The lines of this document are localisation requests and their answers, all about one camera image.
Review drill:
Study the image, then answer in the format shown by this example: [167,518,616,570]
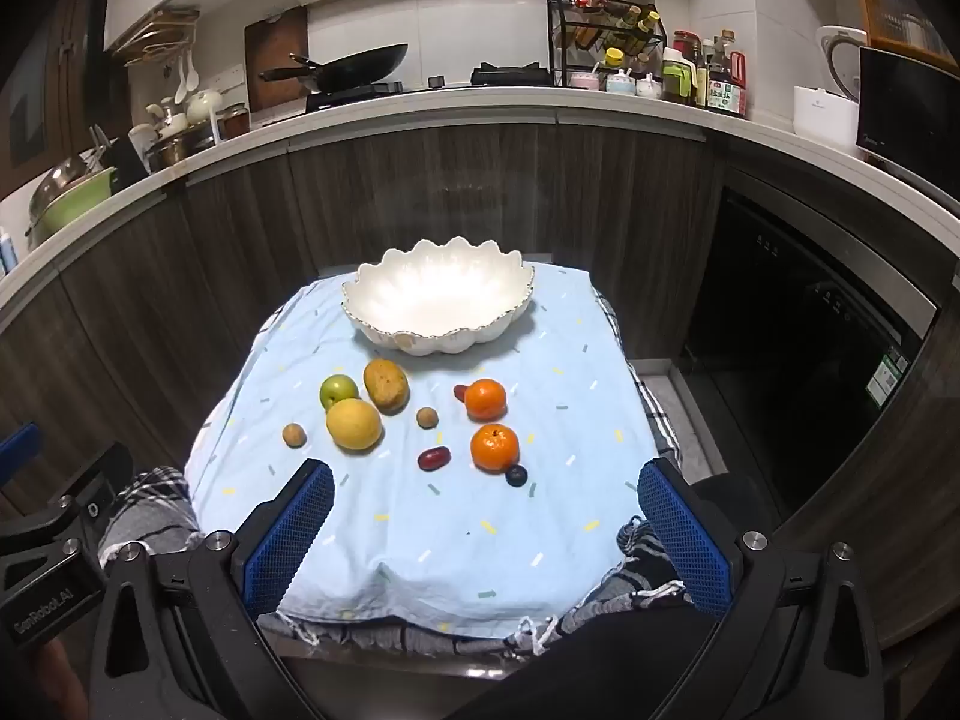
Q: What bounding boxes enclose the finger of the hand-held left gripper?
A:
[46,441,134,533]
[0,422,38,470]

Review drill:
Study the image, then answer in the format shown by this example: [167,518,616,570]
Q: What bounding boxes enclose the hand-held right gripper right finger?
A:
[636,457,878,720]

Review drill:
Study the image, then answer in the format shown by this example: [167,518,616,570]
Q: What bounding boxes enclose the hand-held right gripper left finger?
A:
[88,457,336,720]

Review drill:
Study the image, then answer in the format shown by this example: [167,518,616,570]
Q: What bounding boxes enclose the yellow round citrus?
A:
[325,398,383,454]

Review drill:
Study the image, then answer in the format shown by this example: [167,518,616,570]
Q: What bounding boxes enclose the green apple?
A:
[320,374,359,411]

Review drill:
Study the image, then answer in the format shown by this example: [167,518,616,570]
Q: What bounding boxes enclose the yellow-brown mango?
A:
[364,358,410,413]

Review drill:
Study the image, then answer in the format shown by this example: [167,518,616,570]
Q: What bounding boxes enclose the orange mandarin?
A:
[470,424,521,473]
[464,379,508,422]

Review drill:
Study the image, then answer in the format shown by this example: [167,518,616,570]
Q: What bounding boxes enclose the white scalloped ceramic bowl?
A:
[341,236,536,356]

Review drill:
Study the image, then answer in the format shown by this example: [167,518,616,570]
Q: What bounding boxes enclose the person's left forearm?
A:
[0,637,91,720]

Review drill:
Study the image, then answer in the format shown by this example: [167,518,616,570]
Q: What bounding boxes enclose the grey plaid cloth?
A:
[97,292,695,665]

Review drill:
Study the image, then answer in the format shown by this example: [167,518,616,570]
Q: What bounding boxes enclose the light blue patterned tablecloth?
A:
[184,259,680,640]

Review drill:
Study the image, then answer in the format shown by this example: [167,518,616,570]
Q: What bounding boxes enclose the black built-in dishwasher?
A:
[679,187,942,511]

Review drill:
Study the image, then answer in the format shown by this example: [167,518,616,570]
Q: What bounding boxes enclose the black utensil holder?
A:
[90,127,143,181]

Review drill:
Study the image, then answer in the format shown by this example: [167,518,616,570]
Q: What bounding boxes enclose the dark wood base cabinet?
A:
[0,116,960,653]

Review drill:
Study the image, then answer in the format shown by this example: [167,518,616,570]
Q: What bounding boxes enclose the white teapot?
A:
[186,88,224,125]

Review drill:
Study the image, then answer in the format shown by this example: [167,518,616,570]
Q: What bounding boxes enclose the white box appliance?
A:
[793,86,860,158]

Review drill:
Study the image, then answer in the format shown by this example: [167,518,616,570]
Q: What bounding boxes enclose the dark soy sauce bottle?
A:
[705,30,749,119]

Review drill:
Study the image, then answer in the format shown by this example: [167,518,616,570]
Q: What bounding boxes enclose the green-capped oil bottle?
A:
[660,47,698,106]

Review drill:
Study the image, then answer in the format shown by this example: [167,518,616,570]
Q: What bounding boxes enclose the wooden cutting board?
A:
[244,6,310,113]

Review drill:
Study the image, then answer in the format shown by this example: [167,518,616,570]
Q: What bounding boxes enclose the black wok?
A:
[259,43,410,89]

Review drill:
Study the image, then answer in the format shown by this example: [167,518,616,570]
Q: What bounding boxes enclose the black microwave oven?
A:
[856,45,960,196]

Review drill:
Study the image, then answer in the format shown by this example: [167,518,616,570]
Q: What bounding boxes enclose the black gas stove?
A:
[304,61,556,113]

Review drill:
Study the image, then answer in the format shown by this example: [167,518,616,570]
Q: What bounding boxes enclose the gold wall rack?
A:
[112,9,200,68]

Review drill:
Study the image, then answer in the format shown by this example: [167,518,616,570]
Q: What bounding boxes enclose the black wire spice rack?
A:
[547,0,668,89]

